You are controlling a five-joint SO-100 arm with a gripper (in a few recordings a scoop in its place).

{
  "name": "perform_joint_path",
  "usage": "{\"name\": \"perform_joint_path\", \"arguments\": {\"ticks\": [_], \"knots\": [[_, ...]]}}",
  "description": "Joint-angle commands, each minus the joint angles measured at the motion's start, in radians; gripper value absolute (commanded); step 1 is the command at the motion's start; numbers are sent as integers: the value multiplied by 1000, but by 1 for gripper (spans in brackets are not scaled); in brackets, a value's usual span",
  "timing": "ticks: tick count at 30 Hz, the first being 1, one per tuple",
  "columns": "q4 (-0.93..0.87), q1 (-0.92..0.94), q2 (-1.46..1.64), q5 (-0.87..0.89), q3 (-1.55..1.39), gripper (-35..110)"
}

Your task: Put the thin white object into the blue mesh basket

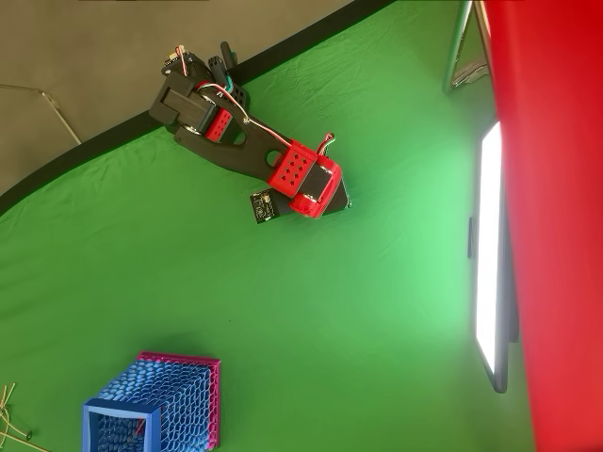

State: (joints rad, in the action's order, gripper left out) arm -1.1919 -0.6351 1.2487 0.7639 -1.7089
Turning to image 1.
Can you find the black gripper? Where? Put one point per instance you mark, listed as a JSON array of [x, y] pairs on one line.
[[340, 198]]

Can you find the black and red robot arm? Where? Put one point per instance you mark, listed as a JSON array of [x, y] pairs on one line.
[[245, 146]]

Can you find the blue and pink lattice basket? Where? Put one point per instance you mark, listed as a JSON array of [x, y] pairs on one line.
[[179, 395]]

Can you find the green table cloth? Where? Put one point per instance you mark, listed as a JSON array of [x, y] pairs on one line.
[[330, 282]]

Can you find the black perforated bit holder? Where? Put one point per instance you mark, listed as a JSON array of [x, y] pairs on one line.
[[240, 96]]

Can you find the chrome tubular stand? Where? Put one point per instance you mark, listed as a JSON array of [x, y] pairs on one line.
[[454, 47]]

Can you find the red blurred panel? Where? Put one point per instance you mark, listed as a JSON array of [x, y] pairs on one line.
[[556, 235]]

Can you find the small wrist camera board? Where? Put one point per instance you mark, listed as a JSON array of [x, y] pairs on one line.
[[264, 206]]

